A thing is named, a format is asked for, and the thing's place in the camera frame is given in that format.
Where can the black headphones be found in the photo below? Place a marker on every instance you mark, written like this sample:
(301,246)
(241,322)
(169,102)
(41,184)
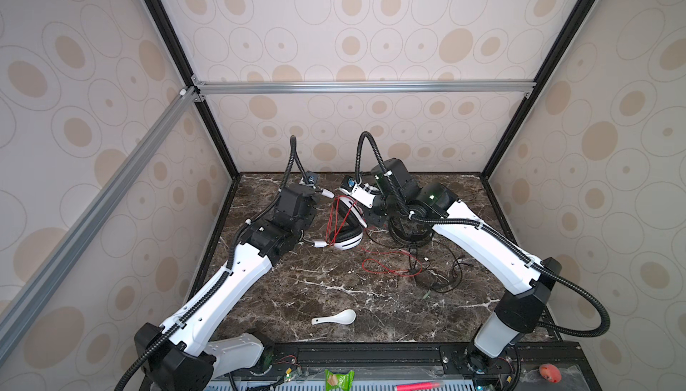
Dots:
(410,234)

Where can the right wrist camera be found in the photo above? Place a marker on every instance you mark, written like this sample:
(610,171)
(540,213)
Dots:
(363,193)

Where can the left black frame post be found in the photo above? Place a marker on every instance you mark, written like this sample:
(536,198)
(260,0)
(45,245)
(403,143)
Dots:
(181,62)

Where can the horizontal aluminium rail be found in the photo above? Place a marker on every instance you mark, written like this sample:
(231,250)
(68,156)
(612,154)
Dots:
(356,87)

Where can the white ceramic spoon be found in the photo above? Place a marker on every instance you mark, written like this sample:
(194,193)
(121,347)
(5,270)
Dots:
(345,317)

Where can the white headphones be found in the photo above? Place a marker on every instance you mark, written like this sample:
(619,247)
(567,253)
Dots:
(346,224)

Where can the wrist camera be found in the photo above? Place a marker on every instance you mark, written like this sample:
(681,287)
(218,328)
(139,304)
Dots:
(311,180)
(363,193)

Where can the pink pen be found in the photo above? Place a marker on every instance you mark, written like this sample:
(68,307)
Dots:
(421,386)

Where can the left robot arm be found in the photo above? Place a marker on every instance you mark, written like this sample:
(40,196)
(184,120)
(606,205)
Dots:
(178,354)

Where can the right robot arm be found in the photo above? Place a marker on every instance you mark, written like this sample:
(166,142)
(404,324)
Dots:
(528,281)

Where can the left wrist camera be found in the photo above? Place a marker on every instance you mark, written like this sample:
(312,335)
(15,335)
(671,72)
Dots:
(311,180)

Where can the right black frame post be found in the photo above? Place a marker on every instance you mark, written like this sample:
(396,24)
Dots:
(578,15)

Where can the black frame post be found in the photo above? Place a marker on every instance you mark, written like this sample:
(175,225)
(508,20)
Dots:
(181,62)
(578,15)

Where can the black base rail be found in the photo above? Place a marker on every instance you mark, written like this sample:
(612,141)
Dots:
(442,358)

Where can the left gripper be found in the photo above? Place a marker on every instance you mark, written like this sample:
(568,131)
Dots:
(311,213)

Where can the left slanted aluminium rail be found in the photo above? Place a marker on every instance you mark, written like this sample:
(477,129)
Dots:
(34,296)

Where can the green snack packet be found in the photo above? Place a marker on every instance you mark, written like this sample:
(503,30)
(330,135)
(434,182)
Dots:
(338,381)

